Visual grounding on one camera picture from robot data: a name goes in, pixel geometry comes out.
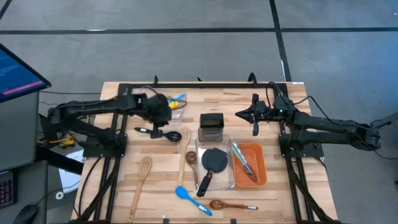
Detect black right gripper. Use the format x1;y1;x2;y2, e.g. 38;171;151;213
235;93;281;137

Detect large blue silicone spoon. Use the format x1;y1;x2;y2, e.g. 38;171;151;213
167;91;187;110

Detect knife with green handle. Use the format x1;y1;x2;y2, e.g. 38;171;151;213
231;141;253;175

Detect wide wooden slotted turner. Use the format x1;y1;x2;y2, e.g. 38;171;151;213
128;156;153;223

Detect black round turner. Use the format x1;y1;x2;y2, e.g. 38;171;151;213
196;148;229;198

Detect wide clear plastic bin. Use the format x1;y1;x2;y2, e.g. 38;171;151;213
139;88;188;126

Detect black slotted spoon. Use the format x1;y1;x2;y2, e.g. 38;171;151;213
134;126;183;143

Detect steel box grater black top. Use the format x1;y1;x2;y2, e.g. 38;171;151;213
198;112;225;142

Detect narrow wooden slotted spatula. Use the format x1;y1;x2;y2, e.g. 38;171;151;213
177;128;192;187

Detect orange plastic bin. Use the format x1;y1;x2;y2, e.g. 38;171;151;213
231;142;268;189

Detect tall clear plastic bin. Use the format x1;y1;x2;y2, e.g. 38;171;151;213
195;133;236;192

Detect small blue silicone spoon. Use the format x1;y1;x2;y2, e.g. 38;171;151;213
174;185;213;217

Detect white paper sheet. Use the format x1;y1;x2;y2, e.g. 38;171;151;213
58;149;85;194

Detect computer monitor blue screen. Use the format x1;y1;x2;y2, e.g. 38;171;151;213
0;43;52;103

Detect dark grey desk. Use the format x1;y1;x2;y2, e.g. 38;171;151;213
0;160;49;224

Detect black computer mouse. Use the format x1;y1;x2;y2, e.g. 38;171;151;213
12;204;39;224

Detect black keyboard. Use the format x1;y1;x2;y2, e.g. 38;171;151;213
0;170;18;208

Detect black aluminium table frame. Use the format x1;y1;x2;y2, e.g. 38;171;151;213
73;81;341;224

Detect black floor cable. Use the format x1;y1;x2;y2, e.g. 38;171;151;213
39;90;102;95

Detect yellow cable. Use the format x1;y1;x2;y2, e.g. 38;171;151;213
39;114;91;149

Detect dark looped floor cable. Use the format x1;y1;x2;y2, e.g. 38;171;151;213
369;119;398;164

